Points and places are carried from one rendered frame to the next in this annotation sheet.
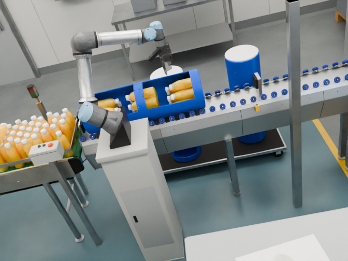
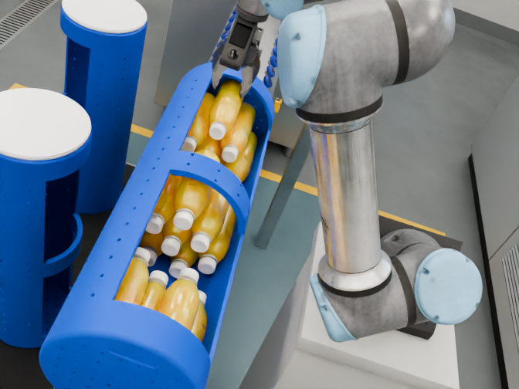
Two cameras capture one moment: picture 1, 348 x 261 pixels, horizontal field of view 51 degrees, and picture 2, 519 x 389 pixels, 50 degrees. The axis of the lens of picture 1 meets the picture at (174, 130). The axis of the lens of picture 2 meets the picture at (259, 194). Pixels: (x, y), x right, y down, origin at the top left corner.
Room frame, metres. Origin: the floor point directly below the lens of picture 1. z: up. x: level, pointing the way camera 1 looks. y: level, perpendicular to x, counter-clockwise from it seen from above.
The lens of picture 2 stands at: (2.32, 1.06, 2.01)
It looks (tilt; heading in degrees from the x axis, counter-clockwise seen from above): 42 degrees down; 260
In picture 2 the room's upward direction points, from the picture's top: 21 degrees clockwise
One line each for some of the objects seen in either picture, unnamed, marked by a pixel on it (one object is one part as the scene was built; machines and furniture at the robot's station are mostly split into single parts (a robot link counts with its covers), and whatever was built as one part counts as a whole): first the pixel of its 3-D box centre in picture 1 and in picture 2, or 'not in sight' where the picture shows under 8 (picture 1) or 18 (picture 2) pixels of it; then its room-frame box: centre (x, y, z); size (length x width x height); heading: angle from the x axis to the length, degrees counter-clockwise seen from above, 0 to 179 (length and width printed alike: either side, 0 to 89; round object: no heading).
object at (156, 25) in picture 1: (156, 30); not in sight; (2.29, -0.07, 1.59); 0.09 x 0.08 x 0.11; 108
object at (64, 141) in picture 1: (64, 144); not in sight; (2.20, 0.79, 1.00); 0.07 x 0.07 x 0.19
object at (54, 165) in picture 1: (76, 205); not in sight; (2.08, 0.88, 0.50); 0.04 x 0.04 x 1.00; 86
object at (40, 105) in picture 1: (64, 151); not in sight; (2.74, 1.01, 0.55); 0.04 x 0.04 x 1.10; 86
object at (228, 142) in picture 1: (232, 167); not in sight; (2.20, -0.39, 0.31); 0.06 x 0.06 x 0.63; 86
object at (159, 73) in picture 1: (166, 74); (34, 122); (2.74, -0.06, 1.03); 0.28 x 0.28 x 0.01
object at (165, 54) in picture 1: (164, 52); (245, 32); (2.29, -0.08, 1.43); 0.09 x 0.08 x 0.12; 86
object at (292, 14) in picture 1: (295, 122); (320, 105); (1.91, -0.81, 0.85); 0.06 x 0.06 x 1.70; 86
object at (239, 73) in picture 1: (246, 97); (95, 113); (2.74, -0.72, 0.59); 0.28 x 0.28 x 0.88
